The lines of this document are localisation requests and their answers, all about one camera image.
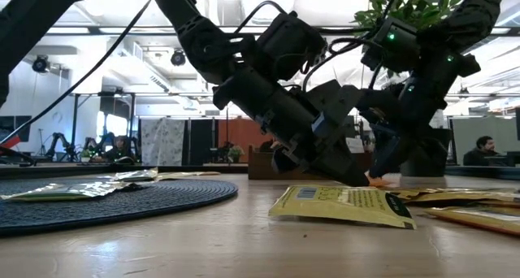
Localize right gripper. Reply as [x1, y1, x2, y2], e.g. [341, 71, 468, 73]
[357, 54, 460, 178]

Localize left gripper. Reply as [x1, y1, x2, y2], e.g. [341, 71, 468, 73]
[213, 67, 370, 188]

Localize green yellow tea packet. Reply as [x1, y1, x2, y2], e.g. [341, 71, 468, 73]
[0, 181, 135, 202]
[83, 180, 144, 191]

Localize white tea packet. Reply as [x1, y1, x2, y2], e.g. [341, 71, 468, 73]
[347, 137, 366, 154]

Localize wooden tea organizer box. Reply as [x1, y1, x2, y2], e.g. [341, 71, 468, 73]
[247, 145, 373, 181]

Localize grey partition panel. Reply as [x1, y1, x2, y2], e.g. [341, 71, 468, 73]
[450, 115, 518, 166]

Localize person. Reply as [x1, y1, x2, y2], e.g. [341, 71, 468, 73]
[462, 135, 507, 167]
[101, 135, 137, 164]

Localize small potted plant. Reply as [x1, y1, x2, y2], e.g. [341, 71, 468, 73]
[227, 144, 245, 164]

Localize black partition panel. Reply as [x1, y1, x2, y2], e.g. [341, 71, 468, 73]
[188, 118, 216, 165]

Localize potted green plant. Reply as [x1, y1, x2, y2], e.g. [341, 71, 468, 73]
[352, 0, 465, 178]

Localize patterned fabric divider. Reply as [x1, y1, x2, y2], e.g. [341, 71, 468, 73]
[140, 118, 187, 167]

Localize round dark woven placemat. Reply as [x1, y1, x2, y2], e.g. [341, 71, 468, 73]
[0, 176, 240, 237]

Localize black ceiling spotlight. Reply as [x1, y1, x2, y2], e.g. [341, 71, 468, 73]
[170, 49, 187, 67]
[31, 54, 52, 74]

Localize background robot arms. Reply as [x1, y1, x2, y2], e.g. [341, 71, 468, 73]
[43, 131, 78, 162]

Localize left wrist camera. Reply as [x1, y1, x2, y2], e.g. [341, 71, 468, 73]
[304, 80, 363, 127]

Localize orange partition wall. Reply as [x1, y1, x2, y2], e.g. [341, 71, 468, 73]
[217, 118, 277, 163]

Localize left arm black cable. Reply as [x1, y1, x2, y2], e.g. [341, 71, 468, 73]
[0, 0, 154, 147]

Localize black wall screen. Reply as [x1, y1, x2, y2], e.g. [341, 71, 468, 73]
[0, 115, 33, 143]

